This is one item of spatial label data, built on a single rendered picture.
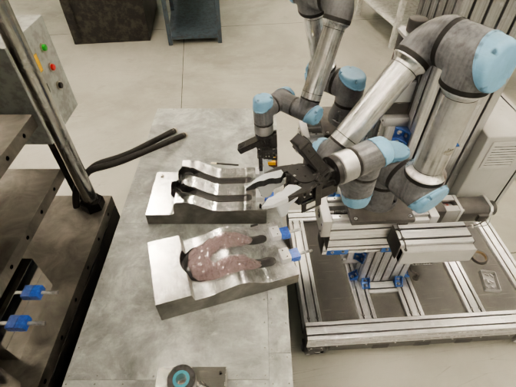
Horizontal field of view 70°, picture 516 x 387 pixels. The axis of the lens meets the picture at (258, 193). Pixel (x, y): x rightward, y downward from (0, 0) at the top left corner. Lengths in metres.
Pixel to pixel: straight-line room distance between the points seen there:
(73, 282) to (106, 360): 0.36
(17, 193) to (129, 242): 0.43
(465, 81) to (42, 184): 1.40
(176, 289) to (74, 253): 0.53
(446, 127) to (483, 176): 0.63
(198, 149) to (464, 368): 1.79
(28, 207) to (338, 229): 1.11
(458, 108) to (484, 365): 1.67
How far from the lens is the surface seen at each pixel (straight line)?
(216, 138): 1.99
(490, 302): 2.37
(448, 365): 2.34
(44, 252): 1.71
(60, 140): 1.53
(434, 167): 1.12
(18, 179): 1.66
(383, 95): 1.00
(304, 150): 0.75
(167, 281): 1.30
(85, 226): 1.73
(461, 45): 0.96
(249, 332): 1.31
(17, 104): 1.65
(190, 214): 1.53
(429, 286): 2.27
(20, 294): 1.44
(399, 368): 2.23
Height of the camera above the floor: 2.00
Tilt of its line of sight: 46 degrees down
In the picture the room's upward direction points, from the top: straight up
